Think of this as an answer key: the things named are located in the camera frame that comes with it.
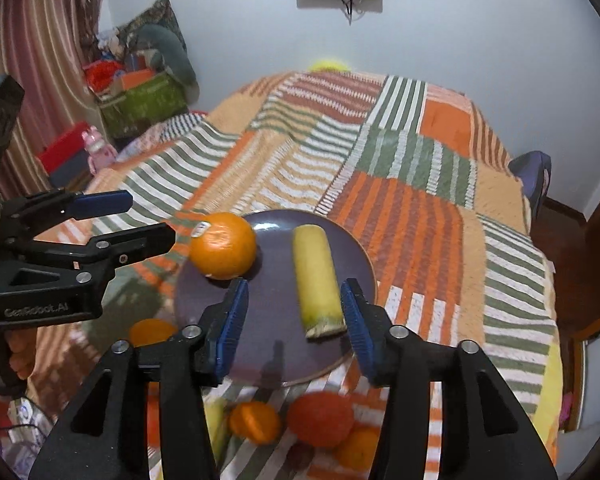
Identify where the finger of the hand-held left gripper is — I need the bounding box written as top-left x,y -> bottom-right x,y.
0,222 -> 177,289
0,188 -> 134,242

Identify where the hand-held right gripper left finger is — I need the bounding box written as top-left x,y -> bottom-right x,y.
27,277 -> 251,480

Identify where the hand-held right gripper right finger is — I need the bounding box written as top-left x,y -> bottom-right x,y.
340,277 -> 558,480

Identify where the purple round plate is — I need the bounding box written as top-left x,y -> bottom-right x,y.
173,209 -> 379,387

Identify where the yellow banana piece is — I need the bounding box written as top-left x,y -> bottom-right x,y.
292,224 -> 348,342

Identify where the large orange with sticker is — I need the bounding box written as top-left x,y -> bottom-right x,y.
189,212 -> 257,281

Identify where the person's left hand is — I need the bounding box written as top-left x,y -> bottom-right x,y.
7,327 -> 37,382

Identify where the pink water bottle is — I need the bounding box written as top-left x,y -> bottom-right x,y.
81,129 -> 117,175

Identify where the red storage box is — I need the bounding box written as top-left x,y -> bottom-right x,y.
39,121 -> 93,173

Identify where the red orange round fruit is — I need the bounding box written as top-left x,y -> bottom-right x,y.
286,392 -> 356,448

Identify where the green cardboard box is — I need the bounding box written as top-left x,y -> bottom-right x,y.
97,72 -> 190,138

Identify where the small orange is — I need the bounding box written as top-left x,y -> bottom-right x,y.
228,401 -> 282,445

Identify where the yellow green fruit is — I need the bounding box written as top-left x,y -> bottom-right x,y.
203,399 -> 229,463

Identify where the striped patchwork blanket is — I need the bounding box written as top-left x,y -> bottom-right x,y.
10,71 -> 563,480

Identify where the orange cardboard box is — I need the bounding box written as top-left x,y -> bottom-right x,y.
120,69 -> 157,92

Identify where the striped brown curtain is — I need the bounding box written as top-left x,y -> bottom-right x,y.
0,0 -> 106,201

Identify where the grey green pillow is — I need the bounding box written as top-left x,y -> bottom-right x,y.
135,24 -> 199,86

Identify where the patterned dark cushion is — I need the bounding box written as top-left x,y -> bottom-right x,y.
120,0 -> 188,56

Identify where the blue chair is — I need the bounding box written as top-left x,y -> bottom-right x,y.
509,151 -> 552,221

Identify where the brown wooden furniture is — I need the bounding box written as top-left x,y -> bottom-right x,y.
555,160 -> 600,341

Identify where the yellow fluffy object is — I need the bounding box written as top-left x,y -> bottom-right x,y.
307,57 -> 350,73

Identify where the black television cable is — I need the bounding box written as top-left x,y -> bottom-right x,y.
337,0 -> 361,25

